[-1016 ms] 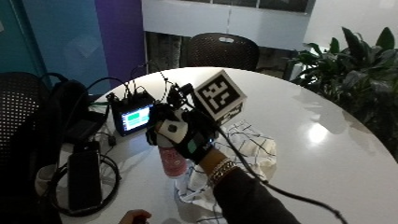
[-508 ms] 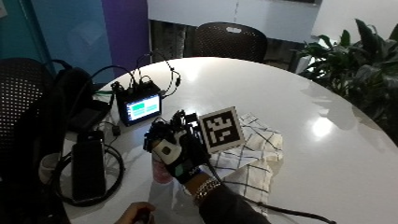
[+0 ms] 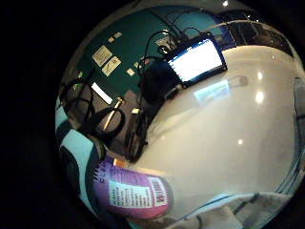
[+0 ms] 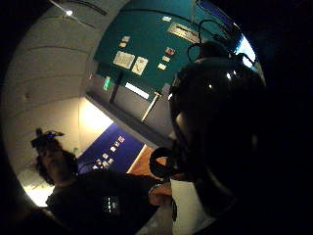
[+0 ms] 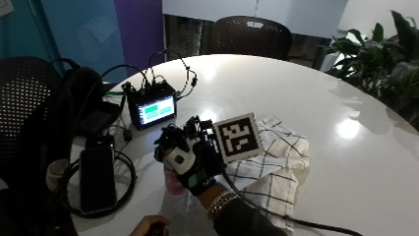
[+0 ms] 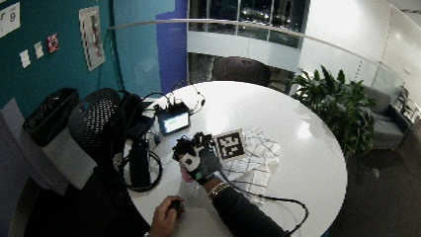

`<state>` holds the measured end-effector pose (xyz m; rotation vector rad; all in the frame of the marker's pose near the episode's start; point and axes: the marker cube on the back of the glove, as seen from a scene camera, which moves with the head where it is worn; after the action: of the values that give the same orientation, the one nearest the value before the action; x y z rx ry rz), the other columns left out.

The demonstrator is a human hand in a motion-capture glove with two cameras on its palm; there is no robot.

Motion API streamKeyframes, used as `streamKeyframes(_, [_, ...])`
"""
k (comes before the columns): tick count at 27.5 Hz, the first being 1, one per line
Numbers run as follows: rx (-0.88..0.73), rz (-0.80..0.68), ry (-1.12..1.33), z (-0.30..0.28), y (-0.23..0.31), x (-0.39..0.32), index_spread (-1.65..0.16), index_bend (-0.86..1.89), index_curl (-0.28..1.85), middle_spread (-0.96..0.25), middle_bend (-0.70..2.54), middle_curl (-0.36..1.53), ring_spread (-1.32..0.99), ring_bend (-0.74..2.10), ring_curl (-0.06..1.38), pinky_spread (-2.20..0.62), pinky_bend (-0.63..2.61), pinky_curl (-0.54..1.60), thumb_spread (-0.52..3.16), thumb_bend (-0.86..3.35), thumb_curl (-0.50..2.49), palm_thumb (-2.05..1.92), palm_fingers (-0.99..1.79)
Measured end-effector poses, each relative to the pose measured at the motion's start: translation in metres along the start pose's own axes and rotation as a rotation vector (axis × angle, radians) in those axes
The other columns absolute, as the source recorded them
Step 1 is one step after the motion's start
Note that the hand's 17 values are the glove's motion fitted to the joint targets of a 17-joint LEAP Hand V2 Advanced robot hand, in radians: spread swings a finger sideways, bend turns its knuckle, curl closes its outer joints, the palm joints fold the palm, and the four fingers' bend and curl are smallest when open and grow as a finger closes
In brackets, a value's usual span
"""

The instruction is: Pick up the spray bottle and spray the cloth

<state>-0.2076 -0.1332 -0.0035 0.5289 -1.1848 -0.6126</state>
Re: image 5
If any pink bottle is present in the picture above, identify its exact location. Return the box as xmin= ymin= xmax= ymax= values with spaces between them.
xmin=164 ymin=165 xmax=189 ymax=197

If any small black screen device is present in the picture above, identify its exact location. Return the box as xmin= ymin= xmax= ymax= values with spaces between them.
xmin=125 ymin=82 xmax=180 ymax=132

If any white marker cube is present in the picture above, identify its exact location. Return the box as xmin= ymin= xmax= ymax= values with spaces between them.
xmin=212 ymin=112 xmax=265 ymax=164

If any small black box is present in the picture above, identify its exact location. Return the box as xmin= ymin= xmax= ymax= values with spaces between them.
xmin=85 ymin=134 xmax=117 ymax=149

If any black power bank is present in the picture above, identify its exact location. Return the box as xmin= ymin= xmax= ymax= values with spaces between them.
xmin=79 ymin=147 xmax=119 ymax=213

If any white checked cloth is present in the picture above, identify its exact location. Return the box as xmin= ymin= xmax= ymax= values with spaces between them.
xmin=224 ymin=115 xmax=311 ymax=232

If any black backpack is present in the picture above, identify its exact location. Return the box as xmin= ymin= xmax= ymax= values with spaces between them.
xmin=51 ymin=58 xmax=125 ymax=137

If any black mesh office chair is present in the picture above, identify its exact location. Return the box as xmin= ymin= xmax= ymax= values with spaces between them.
xmin=0 ymin=56 xmax=80 ymax=236

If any black perforated chair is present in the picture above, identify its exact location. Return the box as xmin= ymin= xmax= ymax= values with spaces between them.
xmin=209 ymin=15 xmax=294 ymax=62

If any green leafy plant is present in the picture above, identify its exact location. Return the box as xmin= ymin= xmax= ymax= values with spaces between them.
xmin=323 ymin=9 xmax=419 ymax=127

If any black looped cable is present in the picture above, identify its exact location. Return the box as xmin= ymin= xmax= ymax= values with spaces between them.
xmin=57 ymin=150 xmax=138 ymax=219

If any black device cable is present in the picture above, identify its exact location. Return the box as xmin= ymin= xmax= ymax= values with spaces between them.
xmin=146 ymin=48 xmax=200 ymax=100

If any silver chain bracelet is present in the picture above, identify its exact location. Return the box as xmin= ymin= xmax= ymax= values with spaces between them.
xmin=206 ymin=190 xmax=240 ymax=220

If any black glove cable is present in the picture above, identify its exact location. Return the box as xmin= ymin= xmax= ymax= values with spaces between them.
xmin=221 ymin=170 xmax=365 ymax=236

